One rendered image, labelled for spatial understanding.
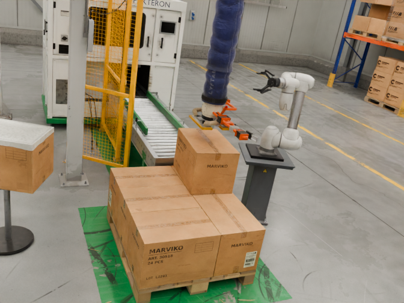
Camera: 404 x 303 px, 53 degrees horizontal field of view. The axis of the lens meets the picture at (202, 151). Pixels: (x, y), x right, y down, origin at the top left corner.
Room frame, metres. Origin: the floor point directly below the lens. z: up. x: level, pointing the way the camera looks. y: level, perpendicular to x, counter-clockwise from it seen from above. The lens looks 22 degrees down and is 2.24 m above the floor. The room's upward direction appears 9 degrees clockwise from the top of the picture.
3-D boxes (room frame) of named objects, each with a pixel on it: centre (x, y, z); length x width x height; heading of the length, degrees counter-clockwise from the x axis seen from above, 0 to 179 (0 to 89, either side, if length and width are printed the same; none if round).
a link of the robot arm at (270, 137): (3.86, -0.66, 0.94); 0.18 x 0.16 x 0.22; 83
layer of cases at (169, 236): (3.07, 0.11, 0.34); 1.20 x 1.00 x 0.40; 26
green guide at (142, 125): (5.04, 1.05, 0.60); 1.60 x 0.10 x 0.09; 26
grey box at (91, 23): (4.06, 1.28, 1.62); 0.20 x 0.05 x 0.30; 26
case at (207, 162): (3.48, -0.04, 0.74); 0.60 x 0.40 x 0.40; 22
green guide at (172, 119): (5.28, 0.57, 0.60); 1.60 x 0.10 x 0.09; 26
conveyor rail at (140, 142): (4.70, 0.95, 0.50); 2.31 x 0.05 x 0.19; 26
